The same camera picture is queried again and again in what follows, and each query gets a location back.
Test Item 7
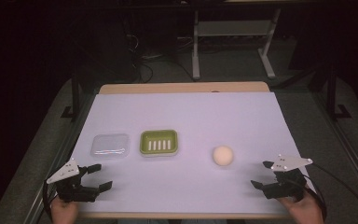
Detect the black cable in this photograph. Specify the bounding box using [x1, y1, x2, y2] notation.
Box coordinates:
[303, 161, 358, 224]
[42, 180, 59, 222]

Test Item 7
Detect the white metal desk frame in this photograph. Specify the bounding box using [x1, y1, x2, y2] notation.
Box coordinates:
[191, 7, 282, 81]

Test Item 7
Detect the clear plastic lid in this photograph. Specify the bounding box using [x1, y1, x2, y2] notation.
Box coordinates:
[89, 133, 131, 160]

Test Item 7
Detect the green soap dish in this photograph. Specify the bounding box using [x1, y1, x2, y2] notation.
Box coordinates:
[139, 129, 179, 158]

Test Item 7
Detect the black metal stand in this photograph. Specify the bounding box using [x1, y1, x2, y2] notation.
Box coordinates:
[60, 73, 86, 122]
[310, 63, 352, 122]

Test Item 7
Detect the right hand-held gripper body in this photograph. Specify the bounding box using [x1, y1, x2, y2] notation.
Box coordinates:
[263, 154, 313, 201]

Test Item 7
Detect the bundle of floor cables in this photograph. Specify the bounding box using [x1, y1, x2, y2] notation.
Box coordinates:
[122, 18, 197, 84]

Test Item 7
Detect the person's left hand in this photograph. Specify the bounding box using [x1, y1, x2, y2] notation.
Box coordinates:
[49, 197, 80, 224]

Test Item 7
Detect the white table mat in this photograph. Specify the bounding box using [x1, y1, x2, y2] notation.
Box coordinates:
[64, 91, 317, 215]

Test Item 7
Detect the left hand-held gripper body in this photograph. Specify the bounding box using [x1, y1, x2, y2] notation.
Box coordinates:
[46, 157, 101, 203]

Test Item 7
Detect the round cream soap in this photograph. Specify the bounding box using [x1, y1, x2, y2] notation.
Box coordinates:
[212, 145, 235, 167]

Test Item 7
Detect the person's right hand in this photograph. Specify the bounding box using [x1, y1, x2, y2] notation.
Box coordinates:
[279, 189, 325, 224]

